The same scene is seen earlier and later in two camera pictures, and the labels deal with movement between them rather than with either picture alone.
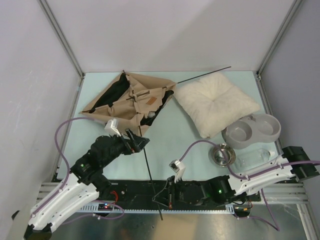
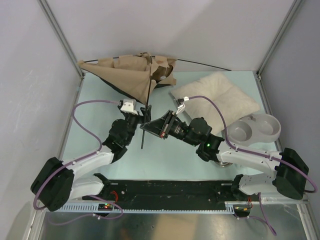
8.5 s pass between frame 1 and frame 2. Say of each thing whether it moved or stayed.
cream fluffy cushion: stayed
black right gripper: moved
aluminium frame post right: stayed
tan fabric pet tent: moved
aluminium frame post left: stayed
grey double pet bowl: stayed
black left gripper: moved
